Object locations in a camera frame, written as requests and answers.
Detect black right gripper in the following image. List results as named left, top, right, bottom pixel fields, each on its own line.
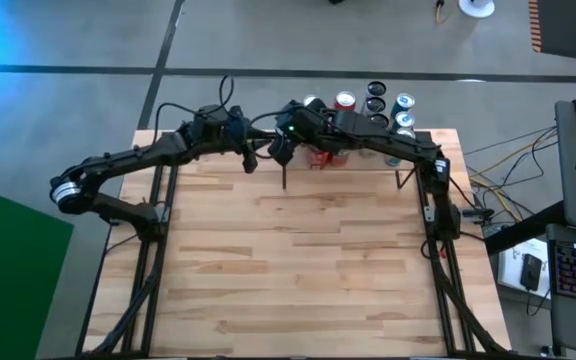
left=267, top=99, right=337, bottom=168

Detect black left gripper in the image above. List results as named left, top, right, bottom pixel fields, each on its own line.
left=189, top=103, right=260, bottom=175

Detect red Fanta strawberry can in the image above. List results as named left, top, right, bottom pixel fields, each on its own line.
left=330, top=148, right=352, bottom=168

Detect red soda can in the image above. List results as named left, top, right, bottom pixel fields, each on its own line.
left=332, top=90, right=358, bottom=112

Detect blue silver Red Bull can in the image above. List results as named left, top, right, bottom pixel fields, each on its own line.
left=384, top=127, right=418, bottom=168
left=392, top=110, right=418, bottom=132
left=390, top=92, right=417, bottom=119

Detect wooden shelf with black legs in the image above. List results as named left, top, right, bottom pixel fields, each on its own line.
left=280, top=115, right=419, bottom=191

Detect white round base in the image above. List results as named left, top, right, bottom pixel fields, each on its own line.
left=457, top=0, right=496, bottom=19

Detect black diagonal desk bar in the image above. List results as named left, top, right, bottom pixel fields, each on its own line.
left=482, top=199, right=569, bottom=256

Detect white paper sheet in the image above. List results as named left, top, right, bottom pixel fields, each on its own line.
left=497, top=237, right=552, bottom=301

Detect green floor mat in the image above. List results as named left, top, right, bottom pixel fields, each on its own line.
left=0, top=183, right=75, bottom=360

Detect black mat orange striped edges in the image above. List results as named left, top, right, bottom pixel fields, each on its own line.
left=527, top=0, right=576, bottom=62

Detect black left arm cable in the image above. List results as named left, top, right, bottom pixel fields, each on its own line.
left=151, top=74, right=235, bottom=146

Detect black floor cable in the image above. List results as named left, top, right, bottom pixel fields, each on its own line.
left=462, top=125, right=557, bottom=159

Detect yellow floor cable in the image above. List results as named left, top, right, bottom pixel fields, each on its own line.
left=467, top=128, right=559, bottom=224

